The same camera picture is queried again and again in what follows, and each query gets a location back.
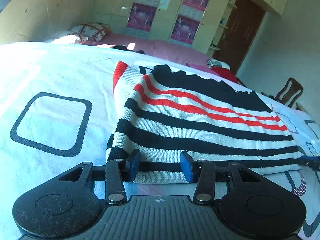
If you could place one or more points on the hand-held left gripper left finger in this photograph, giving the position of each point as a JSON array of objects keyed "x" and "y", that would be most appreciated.
[{"x": 133, "y": 162}]

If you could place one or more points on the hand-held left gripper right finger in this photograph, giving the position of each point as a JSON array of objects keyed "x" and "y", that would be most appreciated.
[{"x": 186, "y": 165}]

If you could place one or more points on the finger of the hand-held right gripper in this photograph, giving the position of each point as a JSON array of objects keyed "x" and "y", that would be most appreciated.
[{"x": 308, "y": 160}]

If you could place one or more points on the striped knit sweater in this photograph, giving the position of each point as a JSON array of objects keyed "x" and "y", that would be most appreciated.
[{"x": 200, "y": 120}]

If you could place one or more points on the red and white clothes pile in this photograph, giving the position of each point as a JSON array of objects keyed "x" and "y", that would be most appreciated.
[{"x": 222, "y": 70}]

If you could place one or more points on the dark wooden chair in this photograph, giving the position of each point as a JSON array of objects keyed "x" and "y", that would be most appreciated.
[{"x": 287, "y": 92}]

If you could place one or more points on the dark cloth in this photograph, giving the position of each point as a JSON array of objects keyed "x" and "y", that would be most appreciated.
[{"x": 120, "y": 47}]

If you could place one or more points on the light blue patterned bedsheet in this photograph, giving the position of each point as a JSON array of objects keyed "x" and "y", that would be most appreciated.
[{"x": 50, "y": 80}]

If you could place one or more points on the pink bed sheet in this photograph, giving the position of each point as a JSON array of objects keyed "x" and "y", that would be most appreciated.
[{"x": 165, "y": 47}]

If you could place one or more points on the checked patterned pillow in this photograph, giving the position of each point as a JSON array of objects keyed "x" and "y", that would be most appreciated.
[{"x": 90, "y": 31}]

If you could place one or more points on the brown wooden door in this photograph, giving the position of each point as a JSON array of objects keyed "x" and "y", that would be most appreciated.
[{"x": 240, "y": 37}]

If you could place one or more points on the pale patterned pillow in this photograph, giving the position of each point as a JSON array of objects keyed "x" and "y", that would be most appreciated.
[{"x": 65, "y": 38}]

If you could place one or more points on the cream corner shelf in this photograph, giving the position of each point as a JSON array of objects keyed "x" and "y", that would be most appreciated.
[{"x": 223, "y": 26}]

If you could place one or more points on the cream glossy wardrobe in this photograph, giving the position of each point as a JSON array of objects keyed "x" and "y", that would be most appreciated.
[{"x": 115, "y": 5}]

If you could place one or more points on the beige rounded headboard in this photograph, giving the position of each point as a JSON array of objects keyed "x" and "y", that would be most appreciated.
[{"x": 50, "y": 10}]

